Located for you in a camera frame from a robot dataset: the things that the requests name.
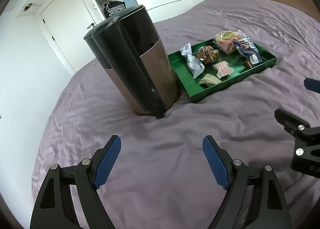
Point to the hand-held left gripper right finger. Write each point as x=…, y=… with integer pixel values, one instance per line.
x=216, y=161

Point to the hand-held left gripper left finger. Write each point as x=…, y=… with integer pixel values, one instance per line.
x=107, y=161

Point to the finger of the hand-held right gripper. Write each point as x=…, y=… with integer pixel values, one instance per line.
x=313, y=85
x=291, y=122

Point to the green tray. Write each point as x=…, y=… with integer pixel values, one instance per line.
x=197, y=86

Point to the blue orange snack packet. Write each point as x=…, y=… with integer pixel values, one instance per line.
x=246, y=45

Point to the small beige snack packet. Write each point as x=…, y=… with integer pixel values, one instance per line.
x=210, y=80

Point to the pink striped snack packet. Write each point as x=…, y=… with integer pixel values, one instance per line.
x=223, y=68

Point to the long white blue snack packet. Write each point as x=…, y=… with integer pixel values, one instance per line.
x=195, y=66

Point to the clear dried fruit bag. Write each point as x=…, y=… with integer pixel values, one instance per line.
x=226, y=41

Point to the brown gold snack packet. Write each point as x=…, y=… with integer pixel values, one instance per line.
x=207, y=55

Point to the purple bed sheet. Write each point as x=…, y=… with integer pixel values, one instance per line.
x=225, y=119

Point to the brown black electric kettle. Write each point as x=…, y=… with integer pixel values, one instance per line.
x=155, y=68

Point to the white door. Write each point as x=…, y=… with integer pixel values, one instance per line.
x=65, y=28

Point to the black grey clothes bundle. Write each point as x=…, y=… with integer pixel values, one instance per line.
x=113, y=8

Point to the small round wall fixture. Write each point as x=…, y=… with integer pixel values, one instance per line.
x=28, y=7

